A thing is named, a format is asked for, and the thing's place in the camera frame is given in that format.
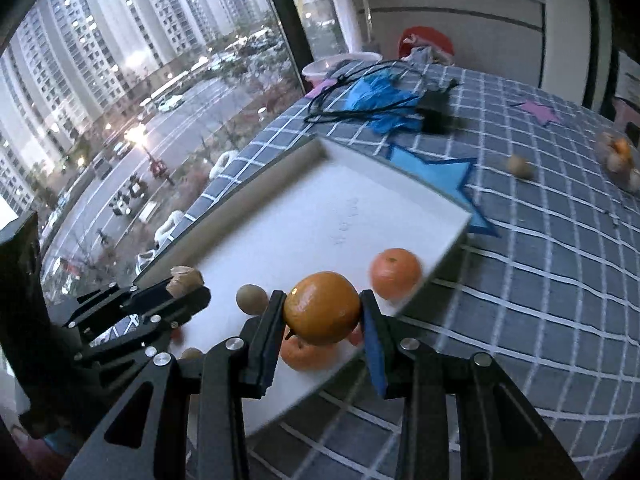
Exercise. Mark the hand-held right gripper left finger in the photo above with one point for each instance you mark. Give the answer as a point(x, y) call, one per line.
point(270, 345)

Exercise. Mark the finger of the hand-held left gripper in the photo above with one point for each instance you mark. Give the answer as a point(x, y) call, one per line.
point(187, 307)
point(150, 296)

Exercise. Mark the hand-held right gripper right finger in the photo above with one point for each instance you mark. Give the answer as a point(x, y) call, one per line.
point(375, 355)

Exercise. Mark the red cherry tomato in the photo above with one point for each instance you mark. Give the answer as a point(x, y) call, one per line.
point(175, 333)
point(355, 336)

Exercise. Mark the longan shell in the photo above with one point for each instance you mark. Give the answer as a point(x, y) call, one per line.
point(185, 280)

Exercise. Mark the brown longan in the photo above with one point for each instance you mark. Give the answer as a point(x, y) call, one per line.
point(191, 354)
point(251, 299)
point(520, 166)

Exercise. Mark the yellowish mandarin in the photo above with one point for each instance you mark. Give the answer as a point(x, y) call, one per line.
point(322, 307)

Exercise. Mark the white shallow box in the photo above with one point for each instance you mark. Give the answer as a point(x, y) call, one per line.
point(300, 220)

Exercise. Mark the orange mandarin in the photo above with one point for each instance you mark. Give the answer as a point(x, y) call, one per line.
point(395, 272)
point(621, 147)
point(305, 358)

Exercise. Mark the blue plastic bag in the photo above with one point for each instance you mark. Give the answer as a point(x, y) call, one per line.
point(372, 95)

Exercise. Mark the clear plastic bowl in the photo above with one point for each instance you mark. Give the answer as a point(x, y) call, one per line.
point(320, 67)

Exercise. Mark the grey crumpled cloth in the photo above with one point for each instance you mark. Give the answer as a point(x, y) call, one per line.
point(422, 54)

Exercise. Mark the pale peeled longan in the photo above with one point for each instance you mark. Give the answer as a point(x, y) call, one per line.
point(616, 162)

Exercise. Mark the red round stool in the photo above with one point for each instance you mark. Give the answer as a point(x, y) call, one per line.
point(425, 35)

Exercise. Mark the pink plastic stool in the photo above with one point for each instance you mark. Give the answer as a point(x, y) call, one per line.
point(622, 112)

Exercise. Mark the black window frame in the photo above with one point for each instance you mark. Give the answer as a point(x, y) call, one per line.
point(295, 25)

